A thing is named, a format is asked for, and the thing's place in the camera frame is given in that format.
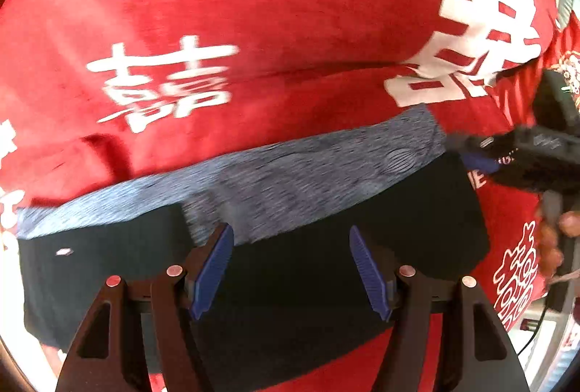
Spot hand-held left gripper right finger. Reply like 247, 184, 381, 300
349, 225, 531, 392

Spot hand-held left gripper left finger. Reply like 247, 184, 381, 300
55, 223, 235, 392

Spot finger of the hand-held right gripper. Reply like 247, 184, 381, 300
446, 131, 515, 175

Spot black cable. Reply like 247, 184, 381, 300
517, 304, 550, 356

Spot red pillow with gold pattern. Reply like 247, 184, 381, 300
492, 9, 580, 134

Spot black pants with blue trim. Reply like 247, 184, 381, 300
16, 104, 491, 390

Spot person's right hand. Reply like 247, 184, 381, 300
536, 210, 580, 276

